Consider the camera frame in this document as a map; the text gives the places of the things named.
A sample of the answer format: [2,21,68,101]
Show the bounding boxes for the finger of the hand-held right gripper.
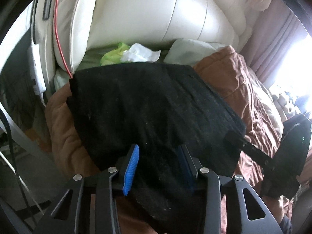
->
[224,130,276,168]

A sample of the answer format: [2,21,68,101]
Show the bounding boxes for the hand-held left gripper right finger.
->
[177,144,283,234]

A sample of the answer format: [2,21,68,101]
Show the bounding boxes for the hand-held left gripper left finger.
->
[49,143,140,234]

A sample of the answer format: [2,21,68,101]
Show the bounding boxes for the black pants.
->
[66,62,246,226]

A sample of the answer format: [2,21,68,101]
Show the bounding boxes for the person's right forearm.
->
[278,213,293,234]

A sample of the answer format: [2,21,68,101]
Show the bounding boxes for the pile of clothes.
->
[269,85,312,117]

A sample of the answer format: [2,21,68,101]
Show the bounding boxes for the brown blanket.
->
[45,45,300,234]

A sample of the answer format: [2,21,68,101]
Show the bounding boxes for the pink curtain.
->
[240,0,305,86]

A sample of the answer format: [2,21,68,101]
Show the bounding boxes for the green plastic bag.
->
[100,43,132,66]

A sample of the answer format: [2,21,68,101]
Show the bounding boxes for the white crumpled paper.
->
[121,43,161,62]

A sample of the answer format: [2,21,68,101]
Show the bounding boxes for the white pillow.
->
[163,38,228,64]

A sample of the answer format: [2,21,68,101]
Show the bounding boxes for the white power strip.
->
[27,41,47,95]

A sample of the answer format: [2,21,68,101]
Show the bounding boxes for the cream padded headboard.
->
[34,0,254,74]

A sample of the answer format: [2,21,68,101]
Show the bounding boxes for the red cable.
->
[54,0,74,79]

